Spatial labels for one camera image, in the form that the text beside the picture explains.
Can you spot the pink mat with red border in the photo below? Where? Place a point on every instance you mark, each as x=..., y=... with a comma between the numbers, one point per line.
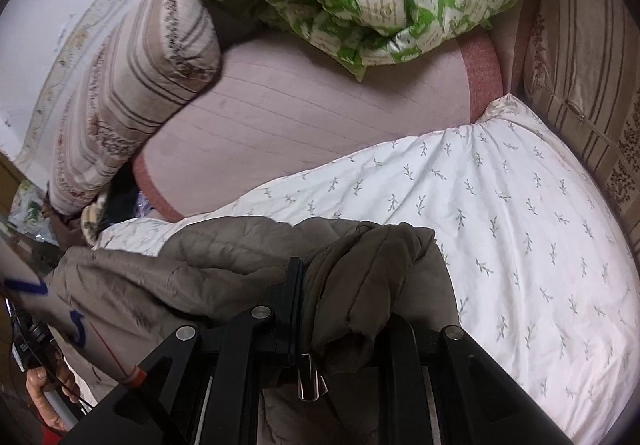
x=325, y=115

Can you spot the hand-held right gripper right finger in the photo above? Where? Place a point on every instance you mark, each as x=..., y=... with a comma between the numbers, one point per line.
x=400, y=350

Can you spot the floral plastic sheet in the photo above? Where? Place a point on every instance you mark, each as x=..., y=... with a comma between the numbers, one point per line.
x=30, y=215

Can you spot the olive hooded quilted jacket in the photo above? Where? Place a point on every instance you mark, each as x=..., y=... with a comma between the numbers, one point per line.
x=200, y=265

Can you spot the white leaf-print quilt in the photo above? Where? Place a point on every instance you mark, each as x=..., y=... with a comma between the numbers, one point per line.
x=500, y=225

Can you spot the cream floral cloth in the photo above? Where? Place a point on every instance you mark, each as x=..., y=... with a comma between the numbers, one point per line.
x=95, y=220

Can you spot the dark clothes pile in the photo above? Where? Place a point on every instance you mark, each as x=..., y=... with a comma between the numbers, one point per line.
x=125, y=195

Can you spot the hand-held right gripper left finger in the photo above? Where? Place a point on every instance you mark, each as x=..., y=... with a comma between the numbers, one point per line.
x=296, y=315

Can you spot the person's left hand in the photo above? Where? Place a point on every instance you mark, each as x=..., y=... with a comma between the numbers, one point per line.
x=37, y=390

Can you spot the tan striped floral cushion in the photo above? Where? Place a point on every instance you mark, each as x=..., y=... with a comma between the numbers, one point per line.
x=575, y=65

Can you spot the cream striped floral pillow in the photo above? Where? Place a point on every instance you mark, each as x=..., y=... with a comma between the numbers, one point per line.
x=130, y=90

